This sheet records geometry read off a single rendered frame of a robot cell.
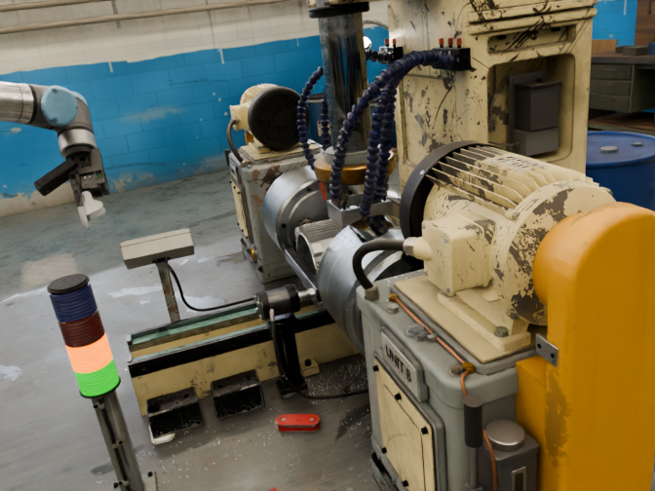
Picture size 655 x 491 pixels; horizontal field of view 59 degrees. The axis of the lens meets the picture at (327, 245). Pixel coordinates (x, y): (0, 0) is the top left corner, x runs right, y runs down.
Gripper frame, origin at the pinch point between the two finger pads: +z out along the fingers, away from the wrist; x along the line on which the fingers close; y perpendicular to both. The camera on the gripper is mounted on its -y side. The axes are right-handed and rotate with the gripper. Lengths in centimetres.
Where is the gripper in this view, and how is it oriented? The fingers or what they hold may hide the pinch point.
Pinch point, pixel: (84, 224)
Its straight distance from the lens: 157.0
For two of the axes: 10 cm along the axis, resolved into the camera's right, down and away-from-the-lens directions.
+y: 9.4, -2.2, 2.6
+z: 3.0, 9.1, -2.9
